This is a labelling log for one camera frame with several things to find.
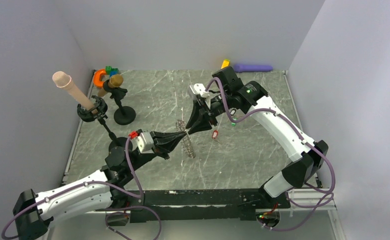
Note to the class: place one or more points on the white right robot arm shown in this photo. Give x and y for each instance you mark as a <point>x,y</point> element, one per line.
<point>227,91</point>

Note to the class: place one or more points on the orange horseshoe toy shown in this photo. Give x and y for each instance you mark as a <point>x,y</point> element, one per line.
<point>97,78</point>

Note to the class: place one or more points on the gold microphone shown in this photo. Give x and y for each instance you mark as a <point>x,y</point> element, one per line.
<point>115,81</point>

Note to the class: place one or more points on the purple cylinder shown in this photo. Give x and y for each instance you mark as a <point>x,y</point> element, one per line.
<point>242,68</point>

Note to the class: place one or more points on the metal disc with keyrings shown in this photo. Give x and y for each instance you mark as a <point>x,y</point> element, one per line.
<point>186,142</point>

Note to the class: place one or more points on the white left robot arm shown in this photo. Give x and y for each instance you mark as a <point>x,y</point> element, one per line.
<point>106,188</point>

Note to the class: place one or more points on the red tag key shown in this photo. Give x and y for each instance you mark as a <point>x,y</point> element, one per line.
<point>215,135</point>

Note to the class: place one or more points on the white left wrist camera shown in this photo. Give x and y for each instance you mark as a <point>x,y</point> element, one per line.
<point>142,141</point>

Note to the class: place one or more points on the yellow block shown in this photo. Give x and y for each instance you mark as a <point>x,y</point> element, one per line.
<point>225,63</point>

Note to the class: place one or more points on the black round stand base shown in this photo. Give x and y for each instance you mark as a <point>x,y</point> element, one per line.
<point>116,159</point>

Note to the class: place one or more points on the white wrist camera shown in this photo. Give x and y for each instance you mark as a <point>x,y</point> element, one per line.
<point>198,90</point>
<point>142,141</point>

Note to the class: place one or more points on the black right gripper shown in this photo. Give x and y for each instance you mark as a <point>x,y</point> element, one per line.
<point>202,122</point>

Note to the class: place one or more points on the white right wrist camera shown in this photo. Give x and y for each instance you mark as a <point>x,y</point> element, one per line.
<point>198,90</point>

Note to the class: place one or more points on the black short microphone stand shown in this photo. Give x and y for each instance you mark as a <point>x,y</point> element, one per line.
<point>124,115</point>

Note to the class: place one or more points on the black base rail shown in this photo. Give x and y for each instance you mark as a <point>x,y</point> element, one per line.
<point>244,204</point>

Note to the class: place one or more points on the green blue toy bricks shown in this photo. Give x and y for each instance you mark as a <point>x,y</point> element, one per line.
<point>110,71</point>

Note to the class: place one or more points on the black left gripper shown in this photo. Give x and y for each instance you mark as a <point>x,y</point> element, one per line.
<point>166,141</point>

